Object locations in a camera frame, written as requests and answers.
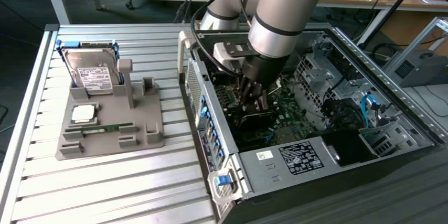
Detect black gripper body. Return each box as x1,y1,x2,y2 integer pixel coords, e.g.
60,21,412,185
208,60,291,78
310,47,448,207
240,54,288,90

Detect graphics card with metal bracket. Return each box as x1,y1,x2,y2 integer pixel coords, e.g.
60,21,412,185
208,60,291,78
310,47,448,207
231,105,278,132

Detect metal socket cover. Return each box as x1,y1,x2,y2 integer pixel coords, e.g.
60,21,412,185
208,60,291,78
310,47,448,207
268,77,286,95

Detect green motherboard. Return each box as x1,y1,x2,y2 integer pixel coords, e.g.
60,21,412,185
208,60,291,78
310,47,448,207
214,77,316,151

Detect grey chipset heatsink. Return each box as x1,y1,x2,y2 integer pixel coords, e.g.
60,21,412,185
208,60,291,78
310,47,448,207
276,126,299,143

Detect metal drive cage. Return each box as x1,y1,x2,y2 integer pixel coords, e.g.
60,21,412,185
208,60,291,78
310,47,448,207
292,37,355,109

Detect open black PC case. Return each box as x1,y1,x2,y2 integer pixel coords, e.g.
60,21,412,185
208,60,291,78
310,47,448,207
178,23,448,224

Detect grey power supply unit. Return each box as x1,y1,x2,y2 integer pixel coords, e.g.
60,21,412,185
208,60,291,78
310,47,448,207
238,136,343,193

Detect blue case latch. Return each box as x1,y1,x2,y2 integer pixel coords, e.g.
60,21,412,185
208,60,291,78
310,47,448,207
214,175,232,187

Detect grey parts rack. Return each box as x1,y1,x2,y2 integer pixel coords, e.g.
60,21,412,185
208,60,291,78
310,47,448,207
55,57,166,161

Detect grey disk bay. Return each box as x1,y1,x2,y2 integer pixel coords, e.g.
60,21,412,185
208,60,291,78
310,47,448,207
359,121,438,158

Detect green RAM stick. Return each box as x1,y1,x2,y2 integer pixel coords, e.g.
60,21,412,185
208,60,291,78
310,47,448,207
79,125,119,133

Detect black slanted pole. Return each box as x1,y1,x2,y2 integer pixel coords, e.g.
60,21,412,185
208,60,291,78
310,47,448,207
356,0,431,50

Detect grey machine housing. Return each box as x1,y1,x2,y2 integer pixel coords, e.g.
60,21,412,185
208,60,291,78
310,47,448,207
383,49,448,88

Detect silver hard disk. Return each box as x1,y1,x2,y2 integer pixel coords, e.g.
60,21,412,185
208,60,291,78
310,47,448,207
62,48,120,96

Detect silver CPU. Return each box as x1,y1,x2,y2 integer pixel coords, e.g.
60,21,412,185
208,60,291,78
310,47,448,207
70,104,99,125

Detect blue disk caddy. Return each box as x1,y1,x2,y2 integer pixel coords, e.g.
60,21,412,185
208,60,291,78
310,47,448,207
55,39,122,88

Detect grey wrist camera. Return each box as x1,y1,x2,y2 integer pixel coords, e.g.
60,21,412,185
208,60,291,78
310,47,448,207
212,40,256,72

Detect black power wires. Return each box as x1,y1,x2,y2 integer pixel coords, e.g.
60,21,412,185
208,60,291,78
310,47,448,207
322,98,366,130

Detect blue wire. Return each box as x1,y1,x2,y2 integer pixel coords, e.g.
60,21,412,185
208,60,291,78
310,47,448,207
360,92,382,130

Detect aluminium profile frame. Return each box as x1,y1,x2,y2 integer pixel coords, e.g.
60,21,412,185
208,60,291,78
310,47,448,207
402,16,448,59

